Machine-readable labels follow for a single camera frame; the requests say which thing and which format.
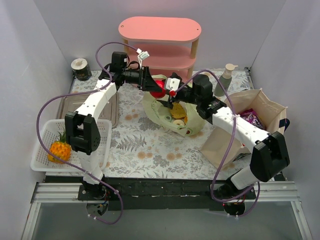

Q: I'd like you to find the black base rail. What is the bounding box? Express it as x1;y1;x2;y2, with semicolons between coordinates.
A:
77;177;257;211

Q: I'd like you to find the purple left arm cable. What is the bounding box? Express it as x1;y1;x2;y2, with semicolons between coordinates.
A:
36;42;143;225

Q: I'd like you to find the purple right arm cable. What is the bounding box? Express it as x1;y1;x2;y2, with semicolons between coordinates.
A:
172;69;262;218

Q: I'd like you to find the beige canvas tote bag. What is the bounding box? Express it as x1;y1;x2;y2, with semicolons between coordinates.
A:
200;89;287;168

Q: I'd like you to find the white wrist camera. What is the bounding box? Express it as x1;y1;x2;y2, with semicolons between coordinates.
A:
136;48;150;61
164;77;181;97

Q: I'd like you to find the floral patterned table mat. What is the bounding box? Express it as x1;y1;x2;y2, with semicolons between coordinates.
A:
67;69;276;181

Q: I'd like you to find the yellow toy madeleine cake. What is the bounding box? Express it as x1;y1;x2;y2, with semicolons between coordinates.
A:
169;102;187;119

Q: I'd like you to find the pink three-tier shelf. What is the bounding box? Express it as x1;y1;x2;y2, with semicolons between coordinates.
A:
118;16;202;80

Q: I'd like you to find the purple snack package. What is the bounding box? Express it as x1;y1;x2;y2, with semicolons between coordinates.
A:
240;108;265;130

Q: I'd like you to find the white plastic basket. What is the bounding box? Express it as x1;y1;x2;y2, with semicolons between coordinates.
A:
30;118;113;173

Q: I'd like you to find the stainless steel tray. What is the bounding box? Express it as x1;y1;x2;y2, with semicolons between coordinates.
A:
57;93;119;128

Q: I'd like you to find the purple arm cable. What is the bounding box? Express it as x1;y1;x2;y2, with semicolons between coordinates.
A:
36;42;143;225
172;69;262;218

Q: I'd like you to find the toy pineapple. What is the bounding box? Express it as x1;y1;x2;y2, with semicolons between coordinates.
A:
49;129;72;162

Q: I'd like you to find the orange toy fruit slice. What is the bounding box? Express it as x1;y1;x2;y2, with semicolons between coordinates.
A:
183;116;188;124

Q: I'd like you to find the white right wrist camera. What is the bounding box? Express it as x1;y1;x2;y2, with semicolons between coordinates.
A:
164;77;181;97

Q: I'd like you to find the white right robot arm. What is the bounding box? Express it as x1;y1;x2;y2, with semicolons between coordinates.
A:
161;74;290;199

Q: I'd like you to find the red toy apple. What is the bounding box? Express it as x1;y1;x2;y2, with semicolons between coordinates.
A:
149;80;166;99

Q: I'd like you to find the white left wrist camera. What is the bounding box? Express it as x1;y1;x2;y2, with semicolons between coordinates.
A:
136;48;150;61

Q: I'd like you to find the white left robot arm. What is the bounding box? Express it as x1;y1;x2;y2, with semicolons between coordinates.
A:
64;48;166;200

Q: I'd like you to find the green plastic grocery bag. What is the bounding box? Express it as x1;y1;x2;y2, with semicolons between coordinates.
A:
141;74;207;137

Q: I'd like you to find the grey pump soap bottle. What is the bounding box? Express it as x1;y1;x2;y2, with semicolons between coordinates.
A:
213;63;238;97

